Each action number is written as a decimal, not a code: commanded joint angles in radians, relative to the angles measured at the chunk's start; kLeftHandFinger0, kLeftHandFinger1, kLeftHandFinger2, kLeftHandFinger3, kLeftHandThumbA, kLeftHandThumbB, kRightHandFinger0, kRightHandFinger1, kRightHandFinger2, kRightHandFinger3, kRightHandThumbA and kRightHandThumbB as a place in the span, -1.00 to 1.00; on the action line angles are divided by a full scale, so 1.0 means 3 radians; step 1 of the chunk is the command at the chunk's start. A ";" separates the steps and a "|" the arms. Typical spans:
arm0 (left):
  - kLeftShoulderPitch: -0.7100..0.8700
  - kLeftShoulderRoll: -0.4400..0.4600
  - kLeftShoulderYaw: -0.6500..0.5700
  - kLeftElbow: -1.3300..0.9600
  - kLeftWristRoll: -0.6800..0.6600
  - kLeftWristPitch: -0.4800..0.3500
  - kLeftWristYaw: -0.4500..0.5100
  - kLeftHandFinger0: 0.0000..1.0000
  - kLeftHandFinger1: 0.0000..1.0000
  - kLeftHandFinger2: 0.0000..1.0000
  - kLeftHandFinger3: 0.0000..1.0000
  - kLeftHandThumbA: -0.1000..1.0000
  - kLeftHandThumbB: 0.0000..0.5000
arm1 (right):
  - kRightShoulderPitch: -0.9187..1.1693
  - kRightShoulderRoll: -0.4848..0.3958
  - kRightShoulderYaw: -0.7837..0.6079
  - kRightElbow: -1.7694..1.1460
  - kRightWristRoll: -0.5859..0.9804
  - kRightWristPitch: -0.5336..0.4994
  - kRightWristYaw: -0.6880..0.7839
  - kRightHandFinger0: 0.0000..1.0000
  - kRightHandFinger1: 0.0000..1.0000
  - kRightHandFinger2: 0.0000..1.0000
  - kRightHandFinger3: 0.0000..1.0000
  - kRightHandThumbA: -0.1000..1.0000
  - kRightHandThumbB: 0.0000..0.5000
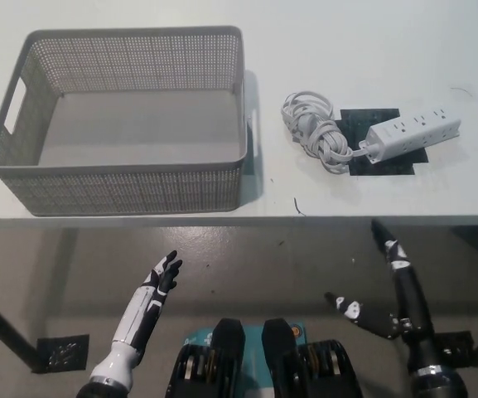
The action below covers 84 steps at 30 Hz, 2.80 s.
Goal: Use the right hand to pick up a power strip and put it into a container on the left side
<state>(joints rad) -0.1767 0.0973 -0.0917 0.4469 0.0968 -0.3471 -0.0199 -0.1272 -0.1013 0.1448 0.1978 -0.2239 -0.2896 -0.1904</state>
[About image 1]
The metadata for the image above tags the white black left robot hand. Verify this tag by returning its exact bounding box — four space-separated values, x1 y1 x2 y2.
112 250 184 358

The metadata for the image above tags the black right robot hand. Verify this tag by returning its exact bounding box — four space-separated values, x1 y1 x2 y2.
324 219 437 369

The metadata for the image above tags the black tape patch on table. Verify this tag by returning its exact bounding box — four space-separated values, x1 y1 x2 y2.
337 108 430 178

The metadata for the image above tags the white power strip with cord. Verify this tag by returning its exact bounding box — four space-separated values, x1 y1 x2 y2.
280 90 462 174

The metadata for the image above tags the grey perforated plastic basket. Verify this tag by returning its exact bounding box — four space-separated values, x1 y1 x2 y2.
0 25 260 217

